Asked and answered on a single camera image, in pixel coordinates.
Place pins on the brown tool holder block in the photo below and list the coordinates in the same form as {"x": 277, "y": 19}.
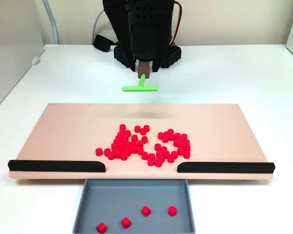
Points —
{"x": 143, "y": 69}

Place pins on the green T-shaped pusher tool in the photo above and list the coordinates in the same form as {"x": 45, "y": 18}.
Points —
{"x": 139, "y": 88}

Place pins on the small red granule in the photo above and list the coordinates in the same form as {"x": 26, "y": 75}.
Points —
{"x": 160, "y": 154}
{"x": 111, "y": 155}
{"x": 127, "y": 132}
{"x": 161, "y": 158}
{"x": 163, "y": 149}
{"x": 117, "y": 154}
{"x": 151, "y": 162}
{"x": 166, "y": 133}
{"x": 182, "y": 140}
{"x": 173, "y": 154}
{"x": 127, "y": 151}
{"x": 171, "y": 137}
{"x": 122, "y": 127}
{"x": 161, "y": 135}
{"x": 177, "y": 142}
{"x": 157, "y": 162}
{"x": 170, "y": 131}
{"x": 133, "y": 143}
{"x": 124, "y": 142}
{"x": 181, "y": 151}
{"x": 139, "y": 151}
{"x": 143, "y": 131}
{"x": 137, "y": 128}
{"x": 117, "y": 138}
{"x": 144, "y": 139}
{"x": 123, "y": 138}
{"x": 184, "y": 136}
{"x": 101, "y": 228}
{"x": 144, "y": 155}
{"x": 139, "y": 143}
{"x": 165, "y": 139}
{"x": 146, "y": 210}
{"x": 186, "y": 142}
{"x": 127, "y": 146}
{"x": 182, "y": 145}
{"x": 157, "y": 147}
{"x": 107, "y": 151}
{"x": 126, "y": 222}
{"x": 134, "y": 137}
{"x": 151, "y": 156}
{"x": 172, "y": 210}
{"x": 170, "y": 159}
{"x": 146, "y": 127}
{"x": 98, "y": 151}
{"x": 133, "y": 149}
{"x": 120, "y": 134}
{"x": 123, "y": 156}
{"x": 186, "y": 153}
{"x": 166, "y": 153}
{"x": 117, "y": 142}
{"x": 114, "y": 147}
{"x": 186, "y": 147}
{"x": 120, "y": 146}
{"x": 177, "y": 135}

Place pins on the beige rectangular work board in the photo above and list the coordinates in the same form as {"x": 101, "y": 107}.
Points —
{"x": 63, "y": 126}

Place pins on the beige side panel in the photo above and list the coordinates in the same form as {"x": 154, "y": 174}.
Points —
{"x": 12, "y": 78}

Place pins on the grey shallow tray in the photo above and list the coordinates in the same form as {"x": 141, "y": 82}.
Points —
{"x": 136, "y": 195}

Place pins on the black rail strip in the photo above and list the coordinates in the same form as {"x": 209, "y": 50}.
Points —
{"x": 224, "y": 167}
{"x": 53, "y": 166}

